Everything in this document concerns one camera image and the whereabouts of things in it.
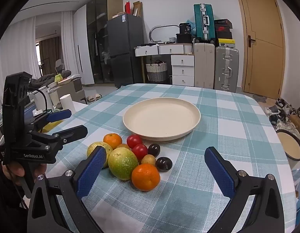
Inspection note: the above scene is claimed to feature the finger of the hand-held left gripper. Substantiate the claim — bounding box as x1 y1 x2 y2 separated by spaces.
33 109 73 133
31 124 89 149

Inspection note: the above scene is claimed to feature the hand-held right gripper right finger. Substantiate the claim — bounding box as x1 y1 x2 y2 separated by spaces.
204 147 285 233

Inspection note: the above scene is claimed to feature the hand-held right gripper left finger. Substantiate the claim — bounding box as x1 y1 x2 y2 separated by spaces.
27 146 107 233

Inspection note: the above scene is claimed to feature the yellow-green round fruit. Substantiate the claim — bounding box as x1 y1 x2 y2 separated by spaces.
87 142 114 168

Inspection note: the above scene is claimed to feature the large green round fruit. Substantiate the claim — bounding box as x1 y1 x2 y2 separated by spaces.
108 148 139 181

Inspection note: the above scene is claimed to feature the small orange mandarin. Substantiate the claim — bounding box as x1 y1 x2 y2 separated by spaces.
103 133 123 150

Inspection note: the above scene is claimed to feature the red tomato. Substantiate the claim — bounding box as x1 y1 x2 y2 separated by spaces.
127 134 143 149
132 144 148 162

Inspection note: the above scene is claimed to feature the large orange mandarin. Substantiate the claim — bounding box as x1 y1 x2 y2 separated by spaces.
131 164 161 192

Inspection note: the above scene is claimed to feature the dark purple plum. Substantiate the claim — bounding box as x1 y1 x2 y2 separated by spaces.
156 157 173 172
148 144 161 158

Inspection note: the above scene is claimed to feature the cream round plate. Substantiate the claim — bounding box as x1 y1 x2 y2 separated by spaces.
123 98 201 141

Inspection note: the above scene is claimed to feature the person's left forearm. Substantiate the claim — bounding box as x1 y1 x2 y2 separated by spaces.
0 160 28 233

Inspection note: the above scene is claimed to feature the person's left hand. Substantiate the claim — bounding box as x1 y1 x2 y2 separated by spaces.
2 163 47 187

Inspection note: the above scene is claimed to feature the white paper roll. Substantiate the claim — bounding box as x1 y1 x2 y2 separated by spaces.
60 94 77 115

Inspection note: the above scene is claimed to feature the grey chair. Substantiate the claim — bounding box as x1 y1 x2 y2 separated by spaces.
54 59 65 75

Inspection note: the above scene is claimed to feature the brown curtain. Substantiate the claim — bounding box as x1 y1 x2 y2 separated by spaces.
39 37 63 76

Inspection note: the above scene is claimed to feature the white wardrobe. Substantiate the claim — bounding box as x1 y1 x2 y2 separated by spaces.
73 5 95 85

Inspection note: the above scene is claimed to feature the white curtain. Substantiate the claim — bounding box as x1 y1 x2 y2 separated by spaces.
60 11 76 78

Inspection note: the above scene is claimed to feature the scattered shoes pile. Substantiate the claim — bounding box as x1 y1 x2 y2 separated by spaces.
263 97 300 132

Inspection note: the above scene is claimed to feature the dark grey refrigerator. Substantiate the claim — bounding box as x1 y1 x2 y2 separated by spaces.
107 13 145 88

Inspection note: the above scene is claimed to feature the dark glass cabinet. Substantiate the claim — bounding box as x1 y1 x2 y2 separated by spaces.
86 0 123 86

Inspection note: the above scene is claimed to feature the woven laundry basket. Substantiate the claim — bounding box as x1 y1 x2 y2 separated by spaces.
146 60 168 82

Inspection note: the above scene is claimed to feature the silver suitcase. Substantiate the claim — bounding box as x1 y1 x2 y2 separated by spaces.
215 46 240 93

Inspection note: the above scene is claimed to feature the beige suitcase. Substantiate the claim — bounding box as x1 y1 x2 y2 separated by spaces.
194 42 216 89

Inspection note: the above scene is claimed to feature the tan wooden door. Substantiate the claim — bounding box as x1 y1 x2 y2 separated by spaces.
234 0 285 100

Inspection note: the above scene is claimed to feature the white drawer desk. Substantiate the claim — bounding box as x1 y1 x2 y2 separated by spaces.
134 43 195 87

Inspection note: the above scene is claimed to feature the yellow and black box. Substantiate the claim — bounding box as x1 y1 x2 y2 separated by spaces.
217 38 236 49

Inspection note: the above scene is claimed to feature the open cardboard box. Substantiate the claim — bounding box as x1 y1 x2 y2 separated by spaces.
133 1 143 17

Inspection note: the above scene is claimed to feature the black storage bin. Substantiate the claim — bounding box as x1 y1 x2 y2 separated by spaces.
176 33 195 44

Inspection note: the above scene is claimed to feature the black printed box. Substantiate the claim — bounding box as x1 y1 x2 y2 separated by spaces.
179 23 192 35

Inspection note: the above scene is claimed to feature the blue plastic bag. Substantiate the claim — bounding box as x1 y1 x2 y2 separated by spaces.
185 19 197 37

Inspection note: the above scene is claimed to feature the plain black shoe box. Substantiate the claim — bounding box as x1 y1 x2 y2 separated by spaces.
214 19 232 27

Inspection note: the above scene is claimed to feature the teal suitcase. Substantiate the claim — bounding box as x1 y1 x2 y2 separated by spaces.
194 3 215 42

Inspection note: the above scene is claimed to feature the black cable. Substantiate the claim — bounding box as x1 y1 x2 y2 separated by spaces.
29 88 48 113

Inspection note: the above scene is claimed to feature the oval metal frame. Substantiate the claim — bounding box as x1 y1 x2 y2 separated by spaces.
150 25 180 43

